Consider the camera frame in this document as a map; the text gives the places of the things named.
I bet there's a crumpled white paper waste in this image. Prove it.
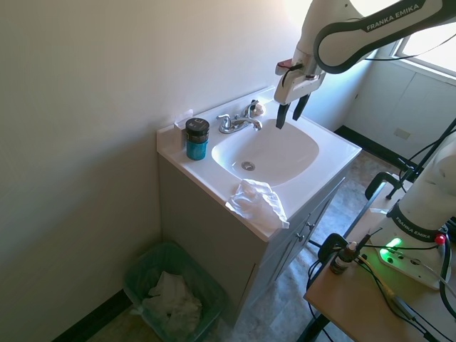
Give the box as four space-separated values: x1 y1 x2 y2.
141 294 204 333

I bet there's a grey vanity cabinet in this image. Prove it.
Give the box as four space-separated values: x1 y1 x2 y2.
158 152 347 329

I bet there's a black C-clamp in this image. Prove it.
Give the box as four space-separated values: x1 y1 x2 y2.
317 233 348 264
364 171 404 201

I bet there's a chrome two-handle faucet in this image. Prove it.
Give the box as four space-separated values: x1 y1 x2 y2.
216 100 264 135

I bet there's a black red wrist camera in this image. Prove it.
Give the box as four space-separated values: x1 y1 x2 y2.
276 58 304 76

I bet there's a teal jar with black lid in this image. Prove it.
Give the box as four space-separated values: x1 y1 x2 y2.
185 118 210 160

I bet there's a bright window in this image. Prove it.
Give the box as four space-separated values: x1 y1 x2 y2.
394 0 456 78

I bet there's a trash bin with green liner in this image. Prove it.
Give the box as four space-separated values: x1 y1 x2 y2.
123 241 227 342

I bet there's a brown dropper bottle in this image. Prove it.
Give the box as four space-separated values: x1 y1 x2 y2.
329 241 358 276

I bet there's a black cable with adapter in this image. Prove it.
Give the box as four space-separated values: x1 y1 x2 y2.
359 261 437 338

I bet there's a white paper sheet waste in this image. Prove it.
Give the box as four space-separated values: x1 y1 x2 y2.
147 270 190 299

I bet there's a light wooden table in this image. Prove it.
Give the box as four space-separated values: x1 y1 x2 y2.
303 194 456 342

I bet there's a black baseboard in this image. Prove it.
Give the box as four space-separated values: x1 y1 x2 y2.
333 125 418 169
45 287 133 342

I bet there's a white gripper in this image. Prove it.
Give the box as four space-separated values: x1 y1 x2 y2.
274 66 325 130

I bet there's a white tissue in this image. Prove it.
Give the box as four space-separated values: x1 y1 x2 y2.
225 178 291 231

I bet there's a white sink countertop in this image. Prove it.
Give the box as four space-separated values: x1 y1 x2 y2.
156 85 363 244

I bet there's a white cable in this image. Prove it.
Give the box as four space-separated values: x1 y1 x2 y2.
358 253 456 297

